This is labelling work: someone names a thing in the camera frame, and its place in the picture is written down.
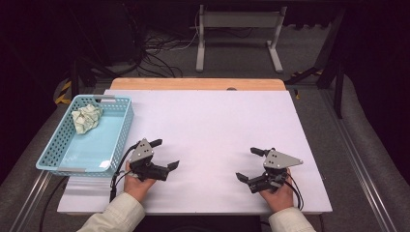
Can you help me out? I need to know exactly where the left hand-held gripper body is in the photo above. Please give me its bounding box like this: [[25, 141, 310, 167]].
[[128, 137, 170, 182]]

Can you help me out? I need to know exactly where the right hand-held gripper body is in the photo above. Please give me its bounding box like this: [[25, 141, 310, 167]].
[[248, 148, 305, 194]]

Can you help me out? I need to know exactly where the person's left hand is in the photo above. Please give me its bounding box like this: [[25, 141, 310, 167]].
[[123, 160, 157, 203]]

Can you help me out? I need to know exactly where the person's right hand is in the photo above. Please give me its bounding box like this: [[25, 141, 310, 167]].
[[258, 176, 295, 214]]

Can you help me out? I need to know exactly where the white table cover sheet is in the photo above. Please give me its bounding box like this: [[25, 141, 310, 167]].
[[57, 89, 334, 217]]

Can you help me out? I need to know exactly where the light blue plastic basket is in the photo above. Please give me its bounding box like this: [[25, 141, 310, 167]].
[[35, 94, 135, 179]]

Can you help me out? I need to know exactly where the crumpled paper ball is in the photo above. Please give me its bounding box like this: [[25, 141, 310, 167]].
[[71, 103, 104, 135]]

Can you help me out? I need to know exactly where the yellow black hazard tape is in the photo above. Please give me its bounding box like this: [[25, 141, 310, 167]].
[[54, 80, 73, 106]]

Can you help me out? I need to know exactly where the black metal stand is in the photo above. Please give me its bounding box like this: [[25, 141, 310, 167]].
[[284, 9, 345, 120]]

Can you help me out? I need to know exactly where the white metal stand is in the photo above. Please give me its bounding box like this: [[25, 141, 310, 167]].
[[195, 4, 288, 73]]

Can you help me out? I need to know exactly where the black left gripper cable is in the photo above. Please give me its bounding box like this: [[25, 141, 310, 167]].
[[108, 144, 140, 203]]

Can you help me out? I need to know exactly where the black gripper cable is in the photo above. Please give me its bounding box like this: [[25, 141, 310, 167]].
[[108, 144, 140, 203], [284, 171, 305, 212]]

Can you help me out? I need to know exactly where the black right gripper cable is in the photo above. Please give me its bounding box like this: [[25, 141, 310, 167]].
[[284, 171, 305, 212]]

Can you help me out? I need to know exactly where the aluminium rail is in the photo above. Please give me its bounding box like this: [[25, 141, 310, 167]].
[[9, 170, 53, 232], [322, 90, 398, 232]]

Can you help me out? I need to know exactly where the tangle of floor cables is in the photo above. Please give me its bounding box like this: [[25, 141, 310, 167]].
[[129, 9, 201, 79]]

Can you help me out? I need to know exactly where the black floor cable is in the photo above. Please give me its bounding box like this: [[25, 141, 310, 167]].
[[39, 176, 70, 232]]

